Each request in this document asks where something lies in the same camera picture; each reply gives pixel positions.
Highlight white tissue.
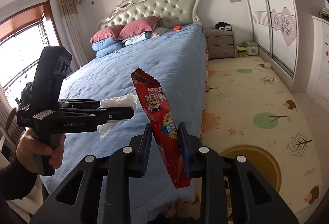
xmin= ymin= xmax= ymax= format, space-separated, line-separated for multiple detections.
xmin=98 ymin=94 xmax=137 ymax=139

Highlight red milk candy wrapper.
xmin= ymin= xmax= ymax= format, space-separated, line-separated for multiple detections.
xmin=131 ymin=68 xmax=191 ymax=189

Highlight yellow round trash bin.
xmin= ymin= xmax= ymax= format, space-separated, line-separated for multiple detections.
xmin=220 ymin=145 xmax=282 ymax=192

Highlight person's left hand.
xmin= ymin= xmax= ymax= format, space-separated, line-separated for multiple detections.
xmin=16 ymin=129 xmax=66 ymax=173

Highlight black bag by window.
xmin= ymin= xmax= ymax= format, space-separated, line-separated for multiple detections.
xmin=21 ymin=82 xmax=33 ymax=105

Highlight lower light blue pillow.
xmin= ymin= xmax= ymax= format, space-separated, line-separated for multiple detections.
xmin=96 ymin=42 xmax=123 ymax=58

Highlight light blue pillow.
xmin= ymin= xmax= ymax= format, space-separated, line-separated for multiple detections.
xmin=92 ymin=37 xmax=122 ymax=51
xmin=96 ymin=42 xmax=123 ymax=58

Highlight upper light blue pillow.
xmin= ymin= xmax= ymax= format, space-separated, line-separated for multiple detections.
xmin=92 ymin=37 xmax=122 ymax=51

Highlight cartoon tree play mat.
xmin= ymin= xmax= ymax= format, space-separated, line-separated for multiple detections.
xmin=202 ymin=56 xmax=322 ymax=212

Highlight left pink pillow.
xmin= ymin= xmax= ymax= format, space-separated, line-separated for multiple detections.
xmin=90 ymin=24 xmax=125 ymax=43

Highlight pink pillow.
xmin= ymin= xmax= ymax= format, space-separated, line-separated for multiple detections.
xmin=118 ymin=16 xmax=161 ymax=40
xmin=90 ymin=24 xmax=125 ymax=43

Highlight folded blue patterned blanket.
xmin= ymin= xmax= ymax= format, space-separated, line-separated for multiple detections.
xmin=122 ymin=27 xmax=169 ymax=46

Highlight window with bars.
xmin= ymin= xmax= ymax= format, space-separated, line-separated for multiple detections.
xmin=1 ymin=1 xmax=62 ymax=108

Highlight right pink pillow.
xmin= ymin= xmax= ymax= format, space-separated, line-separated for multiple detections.
xmin=118 ymin=16 xmax=161 ymax=40

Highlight beige curtain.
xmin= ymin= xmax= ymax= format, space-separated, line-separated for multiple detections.
xmin=58 ymin=0 xmax=89 ymax=67

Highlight bedside nightstand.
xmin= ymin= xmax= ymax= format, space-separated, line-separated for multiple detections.
xmin=204 ymin=28 xmax=236 ymax=59

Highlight green white storage box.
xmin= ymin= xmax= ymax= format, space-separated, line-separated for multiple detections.
xmin=236 ymin=41 xmax=259 ymax=57

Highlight white corner shelf cabinet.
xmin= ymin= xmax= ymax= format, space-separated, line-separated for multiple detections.
xmin=306 ymin=16 xmax=329 ymax=110

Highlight green tufted ornate headboard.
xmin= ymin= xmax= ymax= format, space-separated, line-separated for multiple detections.
xmin=98 ymin=0 xmax=201 ymax=30

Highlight black white clothes on nightstand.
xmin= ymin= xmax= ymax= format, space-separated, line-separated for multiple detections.
xmin=215 ymin=21 xmax=232 ymax=31

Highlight white sliding door wardrobe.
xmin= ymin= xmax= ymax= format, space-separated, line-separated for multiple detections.
xmin=248 ymin=0 xmax=298 ymax=78

